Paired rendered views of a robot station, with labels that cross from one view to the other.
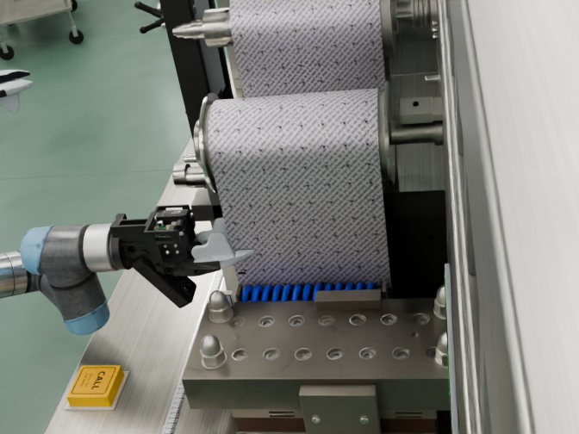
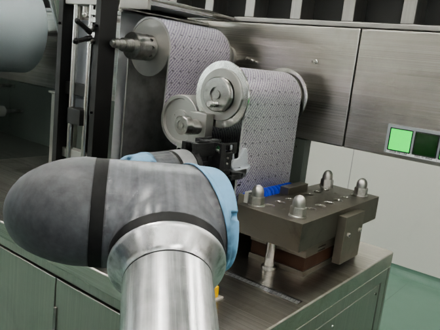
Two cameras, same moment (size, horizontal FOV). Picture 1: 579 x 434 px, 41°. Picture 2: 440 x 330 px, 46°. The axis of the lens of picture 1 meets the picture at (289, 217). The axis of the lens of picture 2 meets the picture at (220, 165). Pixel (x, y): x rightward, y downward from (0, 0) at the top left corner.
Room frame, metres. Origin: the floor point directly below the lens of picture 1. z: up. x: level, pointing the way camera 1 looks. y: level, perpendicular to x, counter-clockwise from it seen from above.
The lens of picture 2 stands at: (0.55, 1.13, 1.32)
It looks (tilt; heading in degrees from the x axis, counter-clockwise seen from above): 11 degrees down; 294
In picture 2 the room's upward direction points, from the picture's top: 6 degrees clockwise
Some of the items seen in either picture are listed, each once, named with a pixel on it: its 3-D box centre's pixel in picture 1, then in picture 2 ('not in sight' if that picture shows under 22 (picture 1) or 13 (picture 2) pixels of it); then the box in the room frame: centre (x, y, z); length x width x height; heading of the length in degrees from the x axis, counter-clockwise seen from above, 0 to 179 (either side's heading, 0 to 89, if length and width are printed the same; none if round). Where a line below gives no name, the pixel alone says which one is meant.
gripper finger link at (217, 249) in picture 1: (221, 248); (242, 160); (0.95, 0.11, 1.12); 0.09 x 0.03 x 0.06; 76
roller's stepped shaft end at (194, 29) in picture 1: (190, 30); (121, 44); (1.29, 0.11, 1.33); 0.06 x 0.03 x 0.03; 77
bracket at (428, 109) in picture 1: (420, 108); not in sight; (0.96, -0.20, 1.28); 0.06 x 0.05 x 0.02; 77
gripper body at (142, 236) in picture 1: (156, 241); (205, 161); (0.99, 0.21, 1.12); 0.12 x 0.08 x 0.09; 77
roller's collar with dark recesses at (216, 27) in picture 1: (225, 27); (139, 46); (1.28, 0.05, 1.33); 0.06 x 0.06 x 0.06; 77
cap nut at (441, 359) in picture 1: (448, 346); (361, 186); (0.73, -0.17, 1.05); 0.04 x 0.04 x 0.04
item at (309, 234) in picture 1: (306, 238); (267, 155); (0.94, -0.02, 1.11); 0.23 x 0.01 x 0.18; 77
